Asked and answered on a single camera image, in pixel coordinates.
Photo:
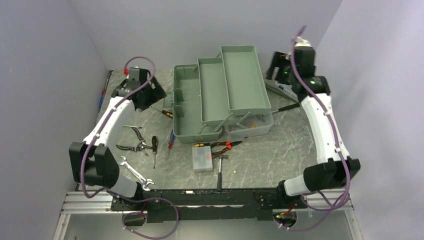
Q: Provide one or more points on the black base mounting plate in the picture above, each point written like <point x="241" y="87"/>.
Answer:
<point x="208" y="204"/>

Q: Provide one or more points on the silver combination wrench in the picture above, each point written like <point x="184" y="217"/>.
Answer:
<point x="136" y="172"/>

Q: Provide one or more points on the blue red tool at wall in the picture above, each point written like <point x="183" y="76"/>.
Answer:
<point x="103" y="93"/>

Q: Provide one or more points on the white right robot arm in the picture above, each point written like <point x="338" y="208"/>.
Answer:
<point x="334" y="168"/>

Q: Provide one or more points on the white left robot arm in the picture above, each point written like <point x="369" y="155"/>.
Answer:
<point x="92" y="162"/>

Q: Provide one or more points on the small clear screw box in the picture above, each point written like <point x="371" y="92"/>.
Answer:
<point x="202" y="158"/>

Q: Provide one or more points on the clear compartment organizer box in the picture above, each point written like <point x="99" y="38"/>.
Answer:
<point x="286" y="91"/>

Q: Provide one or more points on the yellow black handled screwdriver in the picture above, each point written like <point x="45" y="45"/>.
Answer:
<point x="164" y="112"/>

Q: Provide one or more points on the orange black long nose pliers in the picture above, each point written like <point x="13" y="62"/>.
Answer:
<point x="227" y="146"/>

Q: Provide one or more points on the black handled hammer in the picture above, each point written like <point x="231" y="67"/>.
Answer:
<point x="219" y="176"/>

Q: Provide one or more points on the aluminium frame rail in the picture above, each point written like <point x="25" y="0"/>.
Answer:
<point x="76" y="203"/>

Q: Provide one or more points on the small claw hammer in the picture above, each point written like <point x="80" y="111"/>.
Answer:
<point x="286" y="108"/>

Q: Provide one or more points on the blue red handled screwdriver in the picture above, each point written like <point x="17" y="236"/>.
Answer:
<point x="170" y="144"/>

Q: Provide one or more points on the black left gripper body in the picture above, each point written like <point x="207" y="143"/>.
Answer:
<point x="149" y="77"/>

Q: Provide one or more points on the green toolbox with clear lid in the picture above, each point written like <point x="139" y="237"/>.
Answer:
<point x="225" y="93"/>

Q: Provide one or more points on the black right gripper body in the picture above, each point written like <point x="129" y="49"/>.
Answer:
<point x="286" y="72"/>

